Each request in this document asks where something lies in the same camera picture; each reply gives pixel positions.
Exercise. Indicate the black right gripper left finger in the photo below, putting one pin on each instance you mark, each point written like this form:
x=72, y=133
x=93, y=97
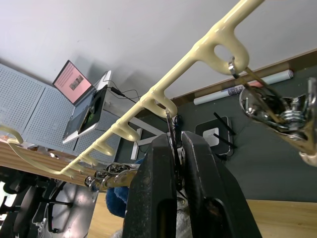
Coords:
x=151, y=188

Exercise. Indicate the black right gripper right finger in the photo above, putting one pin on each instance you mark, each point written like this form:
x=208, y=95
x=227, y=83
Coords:
x=213, y=188

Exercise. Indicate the cream plastic clip hanger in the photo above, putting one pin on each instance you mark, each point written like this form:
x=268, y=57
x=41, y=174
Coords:
x=173, y=72

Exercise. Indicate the blue fuzzy sock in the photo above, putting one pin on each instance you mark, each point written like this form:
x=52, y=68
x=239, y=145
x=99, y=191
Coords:
x=117, y=200

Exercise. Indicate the black router with antennas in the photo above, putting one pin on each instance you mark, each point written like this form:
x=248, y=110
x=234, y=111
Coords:
x=223, y=148

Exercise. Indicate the white printed paper roll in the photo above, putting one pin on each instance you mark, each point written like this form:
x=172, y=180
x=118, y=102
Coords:
x=213, y=98

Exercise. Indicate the black tablet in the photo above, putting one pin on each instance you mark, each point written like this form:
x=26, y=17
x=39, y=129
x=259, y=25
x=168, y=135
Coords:
x=95, y=109

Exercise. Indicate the black office chair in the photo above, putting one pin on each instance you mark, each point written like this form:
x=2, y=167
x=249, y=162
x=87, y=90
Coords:
x=27, y=205

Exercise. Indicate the laptop with pink screen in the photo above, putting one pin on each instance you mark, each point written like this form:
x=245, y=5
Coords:
x=71, y=81

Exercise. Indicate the grey pegboard panel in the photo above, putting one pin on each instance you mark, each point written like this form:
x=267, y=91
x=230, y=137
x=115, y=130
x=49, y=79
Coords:
x=29, y=104

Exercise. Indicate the white table frame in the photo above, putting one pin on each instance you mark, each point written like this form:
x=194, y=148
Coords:
x=135, y=148

